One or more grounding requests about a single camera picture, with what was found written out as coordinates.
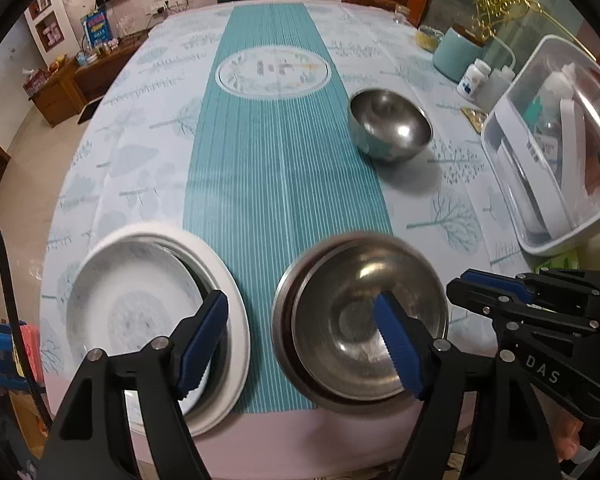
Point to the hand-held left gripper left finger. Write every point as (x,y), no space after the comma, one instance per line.
(205,340)

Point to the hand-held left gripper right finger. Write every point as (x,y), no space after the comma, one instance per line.
(397,345)

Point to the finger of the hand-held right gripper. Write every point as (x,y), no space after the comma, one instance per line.
(480,301)
(555,287)

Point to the plain white plate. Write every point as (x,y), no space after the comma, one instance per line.
(232,317)

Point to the white floral plate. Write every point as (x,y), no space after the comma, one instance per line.
(130,310)

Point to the large stainless steel bowl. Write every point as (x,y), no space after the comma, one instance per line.
(300,370)

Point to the person's right hand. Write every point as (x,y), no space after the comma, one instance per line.
(570,435)

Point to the green packet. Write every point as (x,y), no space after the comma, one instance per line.
(560,261)

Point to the clear plastic storage bin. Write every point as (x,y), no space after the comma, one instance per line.
(545,241)

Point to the pink table cover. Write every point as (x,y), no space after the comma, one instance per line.
(290,440)

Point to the pink plastic stool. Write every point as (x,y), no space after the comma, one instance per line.
(30,355)

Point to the yellow blister pack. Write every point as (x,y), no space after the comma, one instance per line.
(476,119)

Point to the leaf print teal striped tablecloth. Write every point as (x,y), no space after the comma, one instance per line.
(280,170)

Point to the translucent squeeze bottle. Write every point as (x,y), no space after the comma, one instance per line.
(497,87)

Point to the white pill bottle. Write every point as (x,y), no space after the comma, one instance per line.
(472,80)

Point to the teal canister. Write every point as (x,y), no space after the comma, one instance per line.
(455,57)

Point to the glass jar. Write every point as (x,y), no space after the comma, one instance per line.
(429,40)

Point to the wooden sideboard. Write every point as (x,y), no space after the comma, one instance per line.
(95,70)

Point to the small drinking glass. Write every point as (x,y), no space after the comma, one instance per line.
(401,15)

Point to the red tissue box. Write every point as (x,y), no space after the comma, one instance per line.
(36,82)

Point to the blue sign board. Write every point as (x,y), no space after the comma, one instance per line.
(96,27)

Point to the white wall socket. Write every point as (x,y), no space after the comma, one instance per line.
(162,7)

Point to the white wall shelf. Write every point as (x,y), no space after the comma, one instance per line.
(47,35)

